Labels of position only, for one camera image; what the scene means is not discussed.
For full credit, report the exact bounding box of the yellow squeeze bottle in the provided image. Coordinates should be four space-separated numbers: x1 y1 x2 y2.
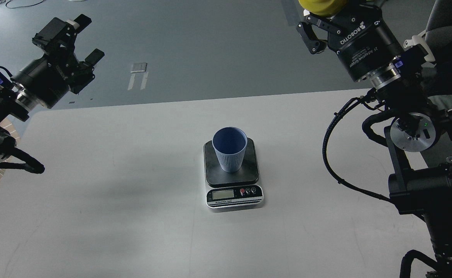
298 0 349 17

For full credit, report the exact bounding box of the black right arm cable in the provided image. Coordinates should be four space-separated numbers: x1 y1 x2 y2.
322 97 394 203

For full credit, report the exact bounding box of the grey office chair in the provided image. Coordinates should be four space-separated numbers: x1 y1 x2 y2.
421 0 452 109

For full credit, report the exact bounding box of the digital kitchen scale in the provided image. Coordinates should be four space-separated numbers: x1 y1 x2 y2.
203 138 265 210

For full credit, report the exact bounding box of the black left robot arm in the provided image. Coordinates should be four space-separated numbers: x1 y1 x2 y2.
0 14 105 174

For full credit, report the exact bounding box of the silver floor plate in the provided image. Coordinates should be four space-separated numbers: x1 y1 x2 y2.
130 62 148 73

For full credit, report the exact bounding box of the blue ribbed cup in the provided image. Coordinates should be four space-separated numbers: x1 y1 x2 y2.
212 127 248 173

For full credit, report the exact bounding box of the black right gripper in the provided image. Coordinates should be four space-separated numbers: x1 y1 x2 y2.
296 0 404 82

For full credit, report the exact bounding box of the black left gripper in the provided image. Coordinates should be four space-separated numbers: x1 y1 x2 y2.
12 14 105 109

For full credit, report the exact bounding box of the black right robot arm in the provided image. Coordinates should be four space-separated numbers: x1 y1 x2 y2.
296 0 452 278

